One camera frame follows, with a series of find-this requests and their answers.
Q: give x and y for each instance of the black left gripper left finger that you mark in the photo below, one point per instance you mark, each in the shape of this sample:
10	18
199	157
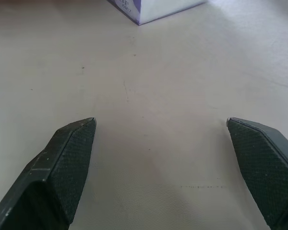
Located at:
52	177

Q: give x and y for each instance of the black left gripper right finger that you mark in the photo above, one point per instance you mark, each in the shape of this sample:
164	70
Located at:
266	172

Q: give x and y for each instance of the white and purple carton box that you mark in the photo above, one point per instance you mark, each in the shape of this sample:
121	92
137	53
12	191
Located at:
153	9

